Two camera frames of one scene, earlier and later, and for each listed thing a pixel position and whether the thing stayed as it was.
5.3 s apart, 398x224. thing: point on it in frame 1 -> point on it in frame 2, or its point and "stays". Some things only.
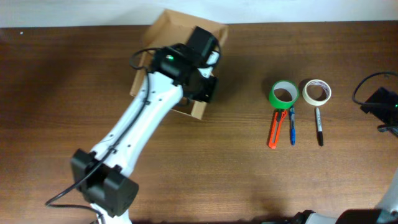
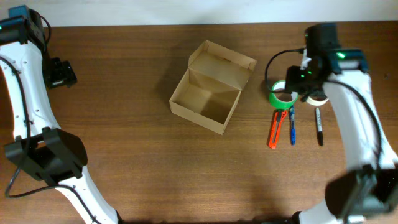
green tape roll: [290, 87] stays
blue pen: [293, 132] stays
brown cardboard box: [172, 28] -> [211, 86]
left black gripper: [208, 91] -> [64, 73]
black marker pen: [319, 127] stays
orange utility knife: [280, 116] stays
